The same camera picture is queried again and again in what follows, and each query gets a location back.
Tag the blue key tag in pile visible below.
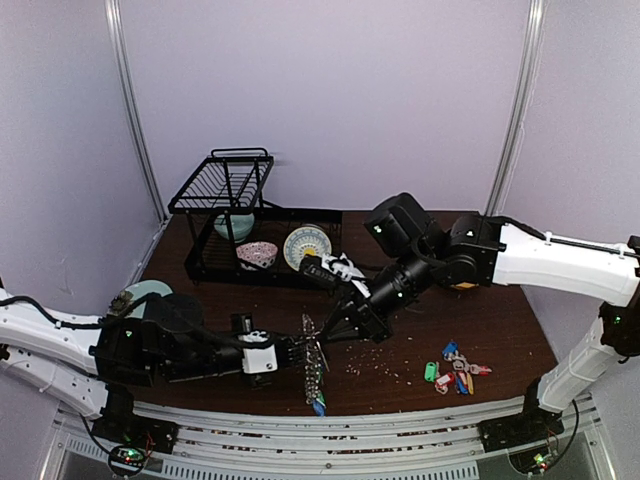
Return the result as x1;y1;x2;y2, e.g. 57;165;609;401
442;341;458;360

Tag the blue key tag on disc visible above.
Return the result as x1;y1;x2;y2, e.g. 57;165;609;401
312;401;326;416

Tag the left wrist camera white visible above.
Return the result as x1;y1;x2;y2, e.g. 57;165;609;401
231;313;278;375

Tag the teal ceramic bowl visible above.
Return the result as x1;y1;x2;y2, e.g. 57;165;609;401
214;214;255;243

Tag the left aluminium frame post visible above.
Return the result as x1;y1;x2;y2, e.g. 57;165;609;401
104;0;167;224

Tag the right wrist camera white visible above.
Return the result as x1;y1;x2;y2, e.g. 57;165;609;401
299;253;371;298

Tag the circuit board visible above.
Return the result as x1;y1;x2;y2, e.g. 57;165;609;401
107;445;148;475
509;448;556;475

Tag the black wire dish rack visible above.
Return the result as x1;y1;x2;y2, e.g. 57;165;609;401
169;147;343;290

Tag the red headed silver key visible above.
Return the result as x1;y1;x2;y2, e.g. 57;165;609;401
468;364;492;376

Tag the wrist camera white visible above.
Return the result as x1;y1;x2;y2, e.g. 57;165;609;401
231;313;278;375
299;253;371;298

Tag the blue yellow patterned plate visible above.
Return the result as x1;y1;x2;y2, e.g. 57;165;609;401
282;224;333;271

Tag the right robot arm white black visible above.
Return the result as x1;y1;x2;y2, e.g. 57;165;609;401
302;192;639;452

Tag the left circuit board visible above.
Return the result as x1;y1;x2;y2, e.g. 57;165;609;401
107;445;148;475

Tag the black keyring disc with rings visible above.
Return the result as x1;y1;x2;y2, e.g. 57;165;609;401
302;313;329;409

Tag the light teal plate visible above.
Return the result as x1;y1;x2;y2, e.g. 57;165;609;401
119;279;174;319

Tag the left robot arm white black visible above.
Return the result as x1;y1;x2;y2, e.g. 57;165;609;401
1;287;316;454

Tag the right circuit board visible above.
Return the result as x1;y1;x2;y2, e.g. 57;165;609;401
509;448;556;475

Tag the aluminium frame post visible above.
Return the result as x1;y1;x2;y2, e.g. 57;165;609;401
485;0;546;216
104;0;167;224

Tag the pink patterned bowl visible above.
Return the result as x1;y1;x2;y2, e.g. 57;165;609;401
236;241;278;271

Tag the yellow key tag in pile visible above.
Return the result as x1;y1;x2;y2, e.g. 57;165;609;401
461;372;474;395

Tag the red key tag in pile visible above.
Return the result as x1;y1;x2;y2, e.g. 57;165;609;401
434;372;456;394

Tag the green key tag in pile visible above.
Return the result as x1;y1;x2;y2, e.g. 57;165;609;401
424;362;439;383

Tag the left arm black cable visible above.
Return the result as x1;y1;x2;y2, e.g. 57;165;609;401
0;292;256;349

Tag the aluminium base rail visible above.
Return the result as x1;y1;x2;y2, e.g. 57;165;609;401
42;392;614;480

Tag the right aluminium frame post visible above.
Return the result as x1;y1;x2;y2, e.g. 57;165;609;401
485;0;546;216

